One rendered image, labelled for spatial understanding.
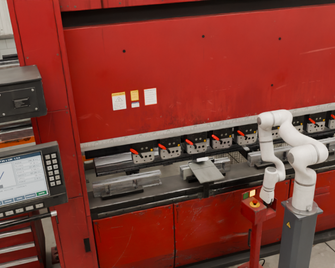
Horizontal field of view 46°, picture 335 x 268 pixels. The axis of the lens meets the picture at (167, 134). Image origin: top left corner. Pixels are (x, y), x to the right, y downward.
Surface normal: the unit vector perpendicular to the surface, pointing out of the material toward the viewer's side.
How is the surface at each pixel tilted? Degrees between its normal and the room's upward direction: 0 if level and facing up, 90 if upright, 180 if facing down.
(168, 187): 0
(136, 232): 90
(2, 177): 90
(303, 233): 90
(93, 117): 90
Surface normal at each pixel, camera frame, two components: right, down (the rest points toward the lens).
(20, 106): 0.38, 0.40
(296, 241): -0.41, 0.41
